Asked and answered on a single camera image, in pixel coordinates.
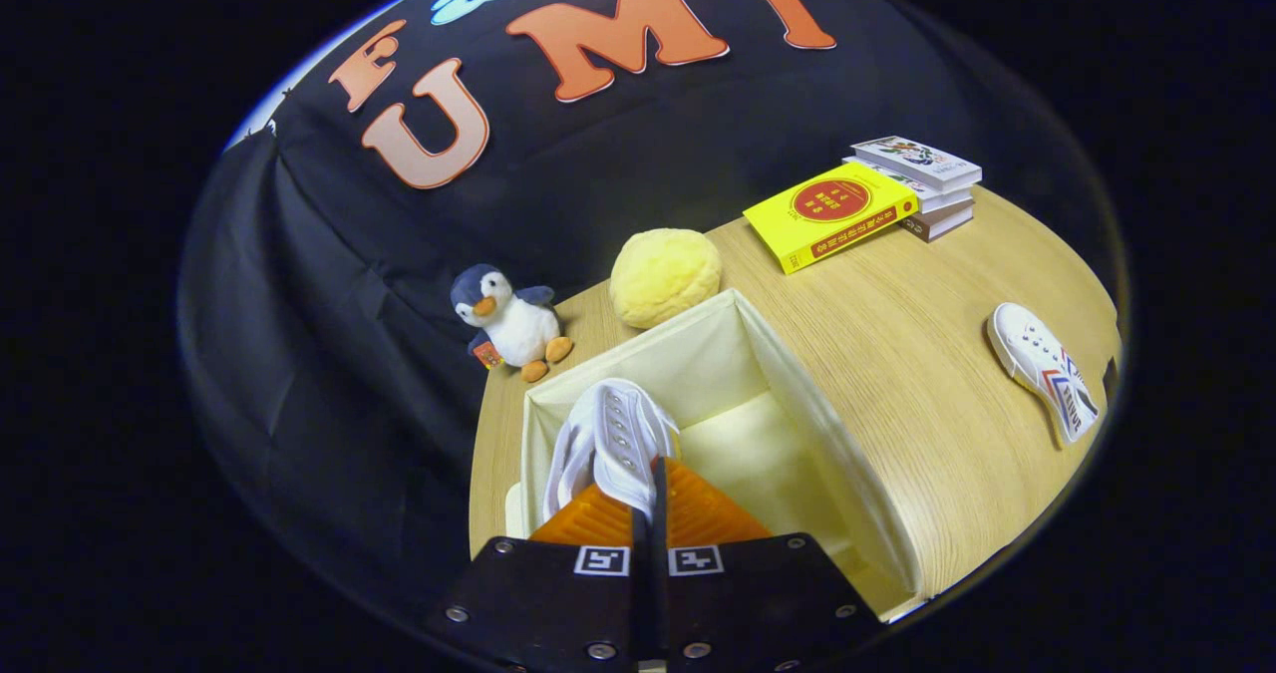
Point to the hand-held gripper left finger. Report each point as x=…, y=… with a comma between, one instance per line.
x=558, y=593

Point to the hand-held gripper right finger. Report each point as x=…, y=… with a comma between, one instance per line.
x=748, y=593

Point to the cream storage box lid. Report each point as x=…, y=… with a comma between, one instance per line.
x=513, y=513

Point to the white striped canvas shoe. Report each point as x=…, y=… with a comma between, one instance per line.
x=613, y=434
x=1042, y=364

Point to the cream fabric storage box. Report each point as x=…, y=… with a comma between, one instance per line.
x=718, y=364

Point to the penguin plush toy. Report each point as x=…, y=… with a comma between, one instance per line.
x=518, y=329

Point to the yellow round plush cushion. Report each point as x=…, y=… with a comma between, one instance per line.
x=663, y=276

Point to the yellow book with red circle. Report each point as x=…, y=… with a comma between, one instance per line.
x=827, y=214

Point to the brown book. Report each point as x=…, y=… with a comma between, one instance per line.
x=942, y=222

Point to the white illustrated book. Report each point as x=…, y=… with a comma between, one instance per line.
x=917, y=160

